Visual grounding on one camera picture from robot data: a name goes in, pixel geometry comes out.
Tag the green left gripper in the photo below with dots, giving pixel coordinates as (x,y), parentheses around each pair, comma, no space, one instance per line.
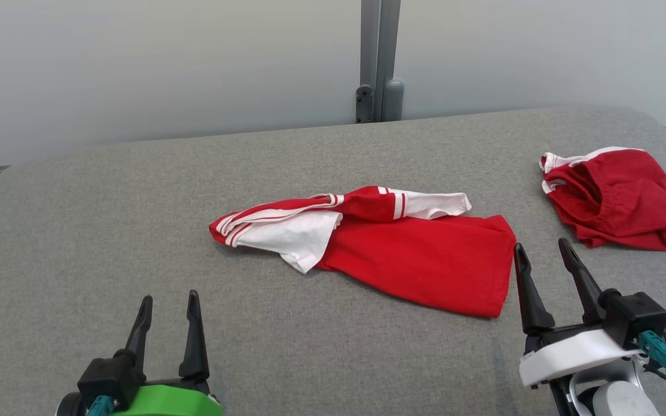
(171,401)

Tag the grey metal partition post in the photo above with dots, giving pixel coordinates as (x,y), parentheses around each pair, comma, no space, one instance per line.
(379,40)

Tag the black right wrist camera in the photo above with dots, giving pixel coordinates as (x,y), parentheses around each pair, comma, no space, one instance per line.
(633,318)

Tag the red shorts white stripes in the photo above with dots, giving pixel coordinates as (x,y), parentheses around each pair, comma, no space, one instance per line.
(622,214)

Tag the red t-shirt white sleeves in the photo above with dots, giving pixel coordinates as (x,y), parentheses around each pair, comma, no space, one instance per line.
(414,260)

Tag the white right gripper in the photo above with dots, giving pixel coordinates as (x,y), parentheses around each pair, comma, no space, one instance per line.
(576,355)

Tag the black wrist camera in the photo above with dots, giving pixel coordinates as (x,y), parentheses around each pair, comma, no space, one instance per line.
(633,318)
(107,378)

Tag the dark grey post bracket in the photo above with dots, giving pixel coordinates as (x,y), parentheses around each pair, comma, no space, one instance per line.
(363,104)

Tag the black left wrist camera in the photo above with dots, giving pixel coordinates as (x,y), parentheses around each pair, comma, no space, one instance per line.
(107,378)

